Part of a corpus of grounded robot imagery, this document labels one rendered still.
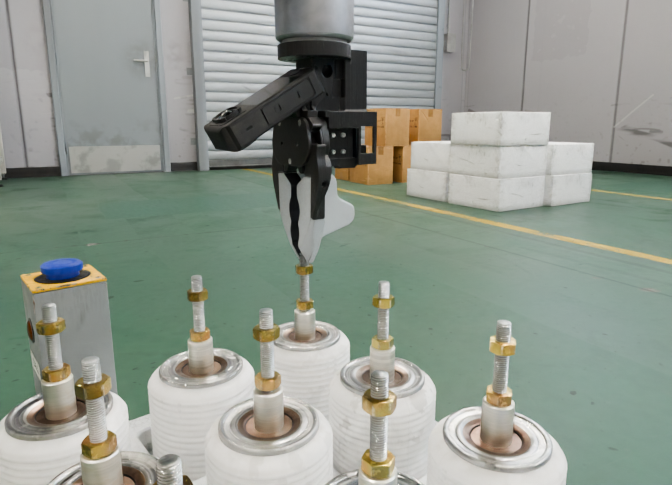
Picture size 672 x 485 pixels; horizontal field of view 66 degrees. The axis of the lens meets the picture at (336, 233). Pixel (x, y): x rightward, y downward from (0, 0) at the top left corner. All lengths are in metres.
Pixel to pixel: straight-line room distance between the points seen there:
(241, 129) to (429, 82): 6.61
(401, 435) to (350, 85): 0.33
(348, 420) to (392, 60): 6.33
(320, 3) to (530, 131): 2.67
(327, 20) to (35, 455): 0.41
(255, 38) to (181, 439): 5.52
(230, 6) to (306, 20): 5.35
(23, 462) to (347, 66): 0.42
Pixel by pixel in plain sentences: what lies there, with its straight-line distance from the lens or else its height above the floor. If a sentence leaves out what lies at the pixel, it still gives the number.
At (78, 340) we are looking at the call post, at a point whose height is 0.25.
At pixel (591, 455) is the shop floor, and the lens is 0.90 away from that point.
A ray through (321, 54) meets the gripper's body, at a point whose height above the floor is 0.54.
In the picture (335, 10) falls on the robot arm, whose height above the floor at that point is 0.57.
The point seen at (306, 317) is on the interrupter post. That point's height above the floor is 0.28.
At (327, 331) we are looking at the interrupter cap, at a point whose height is 0.25.
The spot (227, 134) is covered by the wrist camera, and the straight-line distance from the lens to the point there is 0.46.
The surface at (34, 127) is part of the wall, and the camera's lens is 5.50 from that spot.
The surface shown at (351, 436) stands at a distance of 0.46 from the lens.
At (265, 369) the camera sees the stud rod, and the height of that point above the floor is 0.30.
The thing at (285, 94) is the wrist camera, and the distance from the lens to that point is 0.48.
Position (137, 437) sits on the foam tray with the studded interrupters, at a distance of 0.57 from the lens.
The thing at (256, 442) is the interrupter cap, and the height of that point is 0.25.
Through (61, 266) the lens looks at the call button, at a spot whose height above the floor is 0.33.
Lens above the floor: 0.47
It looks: 12 degrees down
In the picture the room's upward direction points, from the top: straight up
